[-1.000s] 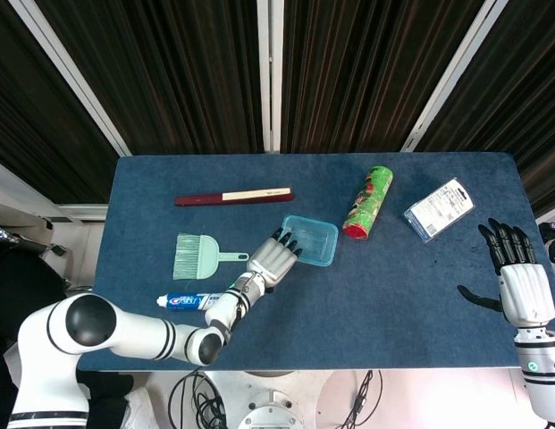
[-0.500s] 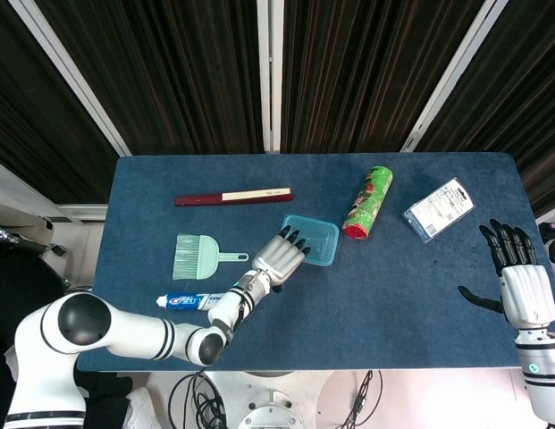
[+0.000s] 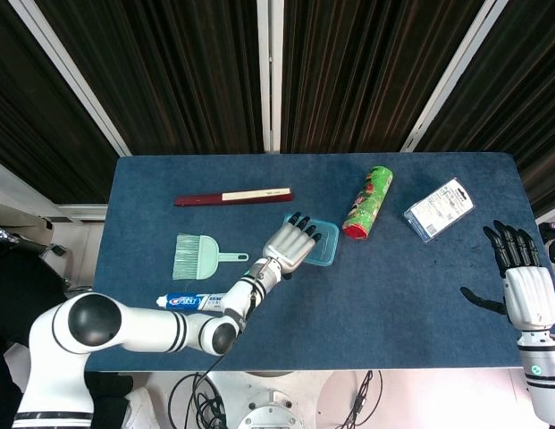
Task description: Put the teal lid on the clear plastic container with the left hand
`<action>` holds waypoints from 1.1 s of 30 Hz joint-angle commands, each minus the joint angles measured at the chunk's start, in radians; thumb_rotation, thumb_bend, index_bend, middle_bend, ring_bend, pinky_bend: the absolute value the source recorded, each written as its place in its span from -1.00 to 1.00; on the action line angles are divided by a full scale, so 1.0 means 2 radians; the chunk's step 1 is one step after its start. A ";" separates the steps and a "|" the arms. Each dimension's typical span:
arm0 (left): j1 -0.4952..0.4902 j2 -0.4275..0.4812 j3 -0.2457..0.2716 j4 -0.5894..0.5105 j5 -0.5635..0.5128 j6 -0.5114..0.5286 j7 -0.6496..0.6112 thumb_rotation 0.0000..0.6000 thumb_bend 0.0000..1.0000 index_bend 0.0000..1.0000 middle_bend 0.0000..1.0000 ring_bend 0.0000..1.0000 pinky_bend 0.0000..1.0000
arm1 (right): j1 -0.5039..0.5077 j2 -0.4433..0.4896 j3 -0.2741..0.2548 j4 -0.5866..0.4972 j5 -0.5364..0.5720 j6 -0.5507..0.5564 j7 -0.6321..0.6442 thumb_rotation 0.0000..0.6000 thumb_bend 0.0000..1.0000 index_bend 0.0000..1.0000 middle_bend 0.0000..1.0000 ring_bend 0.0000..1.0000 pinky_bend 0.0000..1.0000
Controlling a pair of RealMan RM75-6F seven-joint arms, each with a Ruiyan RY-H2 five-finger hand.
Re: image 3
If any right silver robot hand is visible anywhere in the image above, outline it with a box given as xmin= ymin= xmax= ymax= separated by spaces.
xmin=459 ymin=219 xmax=555 ymax=332

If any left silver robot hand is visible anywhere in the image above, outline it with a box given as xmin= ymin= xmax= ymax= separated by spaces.
xmin=262 ymin=211 xmax=324 ymax=274

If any clear plastic container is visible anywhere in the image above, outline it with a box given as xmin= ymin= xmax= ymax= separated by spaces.
xmin=284 ymin=215 xmax=338 ymax=265

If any clear blue plastic box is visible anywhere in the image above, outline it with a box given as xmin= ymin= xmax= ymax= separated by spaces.
xmin=282 ymin=213 xmax=341 ymax=267

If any green and red snack canister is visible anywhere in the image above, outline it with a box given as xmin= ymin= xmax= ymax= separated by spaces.
xmin=341 ymin=165 xmax=394 ymax=240

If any pale green hand brush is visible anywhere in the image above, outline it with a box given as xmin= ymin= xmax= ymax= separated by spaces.
xmin=172 ymin=233 xmax=250 ymax=282

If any dark red folded fan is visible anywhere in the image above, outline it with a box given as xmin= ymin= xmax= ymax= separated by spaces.
xmin=173 ymin=187 xmax=294 ymax=208

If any blue velvet table cloth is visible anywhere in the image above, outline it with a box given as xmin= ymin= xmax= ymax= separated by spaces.
xmin=82 ymin=152 xmax=540 ymax=372

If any blue white toothpaste tube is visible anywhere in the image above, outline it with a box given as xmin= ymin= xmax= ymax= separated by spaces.
xmin=156 ymin=290 xmax=228 ymax=313

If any clear blister pack card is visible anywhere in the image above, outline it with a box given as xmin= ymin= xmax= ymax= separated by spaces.
xmin=402 ymin=177 xmax=477 ymax=244

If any dark brown curtain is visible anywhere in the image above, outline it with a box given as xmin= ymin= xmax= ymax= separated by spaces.
xmin=414 ymin=0 xmax=555 ymax=220
xmin=0 ymin=0 xmax=109 ymax=205
xmin=280 ymin=0 xmax=484 ymax=155
xmin=35 ymin=0 xmax=265 ymax=156

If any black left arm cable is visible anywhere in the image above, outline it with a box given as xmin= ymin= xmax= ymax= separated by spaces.
xmin=167 ymin=272 xmax=267 ymax=429

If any white upright frame post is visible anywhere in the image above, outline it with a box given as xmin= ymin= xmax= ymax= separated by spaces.
xmin=256 ymin=0 xmax=285 ymax=154

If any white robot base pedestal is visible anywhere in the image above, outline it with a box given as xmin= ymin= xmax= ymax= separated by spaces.
xmin=205 ymin=370 xmax=334 ymax=429

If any black loose cable with plug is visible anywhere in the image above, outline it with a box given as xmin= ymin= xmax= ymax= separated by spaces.
xmin=342 ymin=369 xmax=385 ymax=429

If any white slanted frame post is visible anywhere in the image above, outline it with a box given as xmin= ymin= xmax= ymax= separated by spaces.
xmin=399 ymin=0 xmax=498 ymax=154
xmin=8 ymin=0 xmax=133 ymax=157

